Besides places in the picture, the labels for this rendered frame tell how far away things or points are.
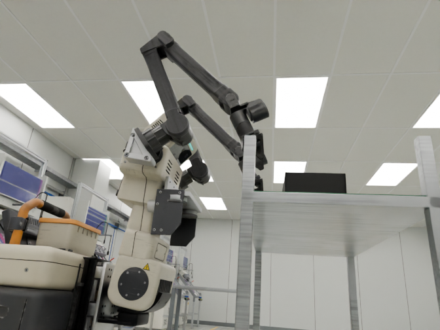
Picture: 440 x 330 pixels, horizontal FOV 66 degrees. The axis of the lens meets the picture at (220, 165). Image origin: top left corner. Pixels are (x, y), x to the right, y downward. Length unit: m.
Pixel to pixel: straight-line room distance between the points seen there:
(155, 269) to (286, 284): 9.26
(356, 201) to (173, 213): 0.62
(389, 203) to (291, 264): 9.59
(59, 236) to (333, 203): 0.95
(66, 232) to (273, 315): 9.27
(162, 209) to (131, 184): 0.19
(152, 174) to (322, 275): 9.43
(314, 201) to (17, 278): 0.88
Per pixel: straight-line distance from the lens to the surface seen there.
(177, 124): 1.16
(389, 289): 10.84
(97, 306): 1.29
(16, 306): 1.21
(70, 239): 1.35
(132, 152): 1.19
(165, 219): 1.19
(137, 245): 1.23
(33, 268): 1.19
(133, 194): 1.31
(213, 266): 10.52
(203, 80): 1.26
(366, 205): 0.85
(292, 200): 0.83
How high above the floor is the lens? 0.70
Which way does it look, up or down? 21 degrees up
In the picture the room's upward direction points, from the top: 4 degrees clockwise
